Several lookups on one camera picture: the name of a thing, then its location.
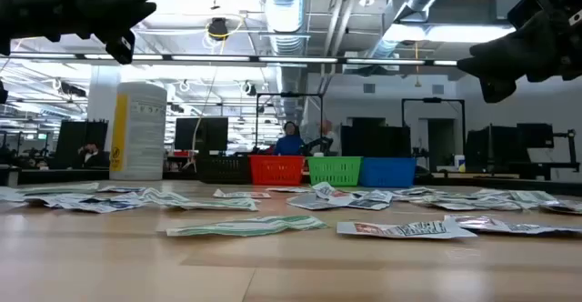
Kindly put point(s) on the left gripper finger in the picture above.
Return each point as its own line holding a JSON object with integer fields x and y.
{"x": 122, "y": 54}
{"x": 123, "y": 39}

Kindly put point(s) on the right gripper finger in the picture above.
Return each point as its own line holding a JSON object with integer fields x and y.
{"x": 494, "y": 96}
{"x": 498, "y": 85}

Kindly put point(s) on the white antiseptic towelette packet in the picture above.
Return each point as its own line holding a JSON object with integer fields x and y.
{"x": 377, "y": 196}
{"x": 416, "y": 191}
{"x": 368, "y": 204}
{"x": 491, "y": 194}
{"x": 288, "y": 189}

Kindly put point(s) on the green striped bandage packet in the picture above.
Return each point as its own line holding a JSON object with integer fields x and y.
{"x": 68, "y": 187}
{"x": 247, "y": 226}
{"x": 533, "y": 196}
{"x": 45, "y": 192}
{"x": 163, "y": 196}
{"x": 468, "y": 204}
{"x": 325, "y": 188}
{"x": 213, "y": 204}

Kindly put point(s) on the white alcohol pad packet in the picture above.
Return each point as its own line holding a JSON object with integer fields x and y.
{"x": 11, "y": 195}
{"x": 100, "y": 206}
{"x": 564, "y": 207}
{"x": 125, "y": 198}
{"x": 41, "y": 203}
{"x": 123, "y": 188}

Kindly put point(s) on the black background robot arm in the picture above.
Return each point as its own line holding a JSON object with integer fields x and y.
{"x": 318, "y": 145}

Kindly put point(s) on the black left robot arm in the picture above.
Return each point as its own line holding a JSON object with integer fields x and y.
{"x": 23, "y": 6}

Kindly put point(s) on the black background monitors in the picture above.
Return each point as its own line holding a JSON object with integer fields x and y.
{"x": 375, "y": 140}
{"x": 509, "y": 143}

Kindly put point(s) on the white wipes canister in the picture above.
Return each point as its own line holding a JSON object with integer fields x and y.
{"x": 138, "y": 131}

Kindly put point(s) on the black ceiling device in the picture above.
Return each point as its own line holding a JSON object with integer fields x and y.
{"x": 218, "y": 28}

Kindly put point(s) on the black background panels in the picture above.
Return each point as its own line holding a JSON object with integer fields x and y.
{"x": 82, "y": 143}

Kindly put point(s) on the person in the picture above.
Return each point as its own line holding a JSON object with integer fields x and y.
{"x": 288, "y": 145}
{"x": 327, "y": 133}
{"x": 91, "y": 155}

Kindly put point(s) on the black background monitor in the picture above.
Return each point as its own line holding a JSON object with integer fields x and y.
{"x": 201, "y": 133}

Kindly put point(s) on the blue plastic basket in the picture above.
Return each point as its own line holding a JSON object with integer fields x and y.
{"x": 388, "y": 172}

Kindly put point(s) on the black light bar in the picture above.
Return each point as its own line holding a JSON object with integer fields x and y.
{"x": 254, "y": 59}

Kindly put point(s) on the black plastic basket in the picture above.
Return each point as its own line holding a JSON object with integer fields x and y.
{"x": 223, "y": 169}

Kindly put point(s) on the green plastic basket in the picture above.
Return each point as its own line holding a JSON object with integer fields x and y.
{"x": 334, "y": 171}

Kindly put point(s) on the red plastic basket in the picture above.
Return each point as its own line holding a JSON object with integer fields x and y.
{"x": 276, "y": 170}

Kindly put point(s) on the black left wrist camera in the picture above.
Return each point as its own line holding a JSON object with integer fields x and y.
{"x": 132, "y": 6}

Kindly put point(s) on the black background gantry frame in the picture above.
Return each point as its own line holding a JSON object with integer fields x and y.
{"x": 403, "y": 120}
{"x": 257, "y": 120}

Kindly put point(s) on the silver ceiling duct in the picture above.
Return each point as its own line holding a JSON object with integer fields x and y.
{"x": 284, "y": 11}
{"x": 409, "y": 11}

